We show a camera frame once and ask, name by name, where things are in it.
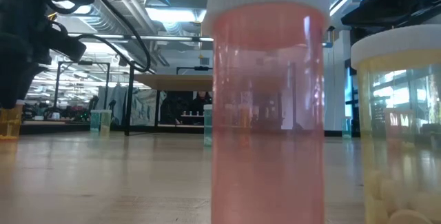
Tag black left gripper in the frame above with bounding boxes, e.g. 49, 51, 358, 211
0, 10, 56, 110

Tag yellow medicine bottle white cap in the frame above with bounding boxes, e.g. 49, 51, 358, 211
350, 23, 441, 224
99, 109, 113, 137

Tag wooden shelf black legs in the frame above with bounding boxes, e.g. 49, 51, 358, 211
123, 60, 214, 137

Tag grey fabric cover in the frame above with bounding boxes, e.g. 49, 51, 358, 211
96, 85, 166, 128

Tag long silver pendant light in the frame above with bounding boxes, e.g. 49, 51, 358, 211
67, 32, 214, 43

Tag bright ceiling light panel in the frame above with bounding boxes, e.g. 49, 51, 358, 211
144, 6, 207, 23

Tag distant small bottle rack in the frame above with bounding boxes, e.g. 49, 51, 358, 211
181, 110, 205, 119

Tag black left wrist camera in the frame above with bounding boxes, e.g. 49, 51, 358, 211
41, 27, 88, 63

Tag black background frame rig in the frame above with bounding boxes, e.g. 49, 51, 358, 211
53, 60, 112, 110

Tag large silver ventilation duct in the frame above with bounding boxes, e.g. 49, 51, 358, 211
81, 0, 120, 35

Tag black background bar frame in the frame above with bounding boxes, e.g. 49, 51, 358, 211
176, 65, 214, 76

